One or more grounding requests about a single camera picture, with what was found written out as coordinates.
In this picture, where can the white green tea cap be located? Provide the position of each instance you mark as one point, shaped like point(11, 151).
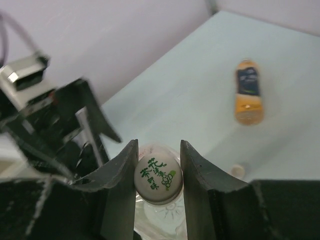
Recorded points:
point(158, 178)

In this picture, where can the blue white milk tea cap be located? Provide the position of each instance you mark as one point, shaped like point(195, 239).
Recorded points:
point(238, 171)

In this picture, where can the orange milk tea bottle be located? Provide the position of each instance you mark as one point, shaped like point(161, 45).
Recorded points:
point(248, 108)

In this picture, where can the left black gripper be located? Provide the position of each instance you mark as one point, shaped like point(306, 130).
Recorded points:
point(58, 132)

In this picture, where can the green label tea bottle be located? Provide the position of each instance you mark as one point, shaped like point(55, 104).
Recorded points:
point(160, 222)

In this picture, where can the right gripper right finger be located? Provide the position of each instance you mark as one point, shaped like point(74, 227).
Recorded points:
point(219, 206)

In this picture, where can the left aluminium corner post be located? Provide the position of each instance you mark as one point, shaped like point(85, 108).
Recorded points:
point(212, 6)

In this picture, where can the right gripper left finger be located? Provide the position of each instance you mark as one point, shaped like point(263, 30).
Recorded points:
point(49, 209)

